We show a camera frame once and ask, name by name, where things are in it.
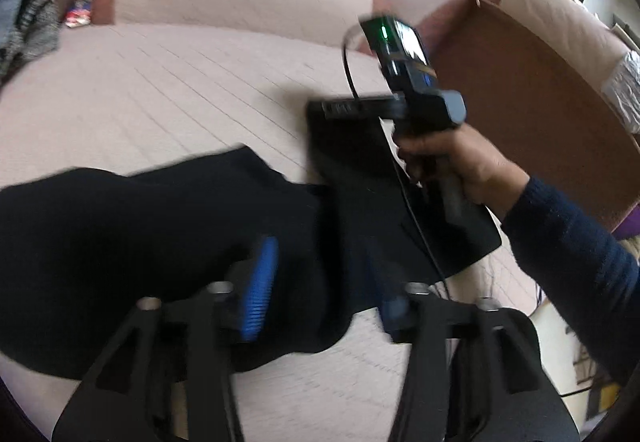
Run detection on white crinkled cloth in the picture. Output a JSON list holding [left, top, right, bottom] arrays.
[[602, 51, 640, 133]]

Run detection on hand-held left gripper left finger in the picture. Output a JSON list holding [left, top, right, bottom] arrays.
[[50, 236, 281, 442]]

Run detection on black cable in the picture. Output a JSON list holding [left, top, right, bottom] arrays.
[[341, 19, 453, 303]]

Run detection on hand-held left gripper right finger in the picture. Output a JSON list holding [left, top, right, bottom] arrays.
[[370, 269, 581, 442]]

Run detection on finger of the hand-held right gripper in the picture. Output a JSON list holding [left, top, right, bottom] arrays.
[[306, 94, 403, 123]]

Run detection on houndstooth coat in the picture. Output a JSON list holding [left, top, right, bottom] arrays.
[[0, 0, 96, 83]]

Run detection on purple cloth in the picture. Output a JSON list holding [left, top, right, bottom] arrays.
[[612, 204, 640, 240]]

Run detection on pink quilted sofa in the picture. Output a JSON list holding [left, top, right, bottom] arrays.
[[0, 0, 640, 442]]

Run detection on black pants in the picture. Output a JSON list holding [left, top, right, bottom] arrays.
[[0, 109, 503, 380]]

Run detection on person's right forearm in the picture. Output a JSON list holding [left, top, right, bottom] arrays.
[[500, 174, 640, 388]]

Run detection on person's right hand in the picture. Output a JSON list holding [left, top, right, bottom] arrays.
[[397, 124, 531, 219]]

